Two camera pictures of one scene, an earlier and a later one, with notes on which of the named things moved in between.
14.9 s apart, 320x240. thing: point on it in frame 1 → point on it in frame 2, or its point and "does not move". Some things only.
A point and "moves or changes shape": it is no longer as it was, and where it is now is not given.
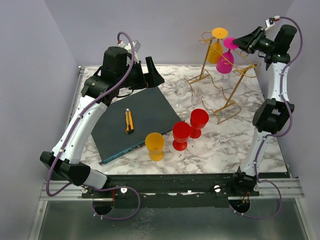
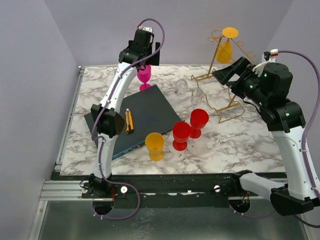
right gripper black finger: (248, 40) → (224, 75)
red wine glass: (198, 118) does not move
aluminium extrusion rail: (73, 193) does not move
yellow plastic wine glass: (154, 142) does not move
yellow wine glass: (216, 48) → (225, 52)
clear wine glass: (180, 87) does not move
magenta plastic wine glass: (225, 61) moves or changes shape
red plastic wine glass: (181, 131) does not move
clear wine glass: (197, 94) does not move
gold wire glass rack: (213, 97) → (198, 78)
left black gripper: (153, 78) → (152, 60)
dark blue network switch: (151, 113) does not move
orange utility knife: (129, 121) does not move
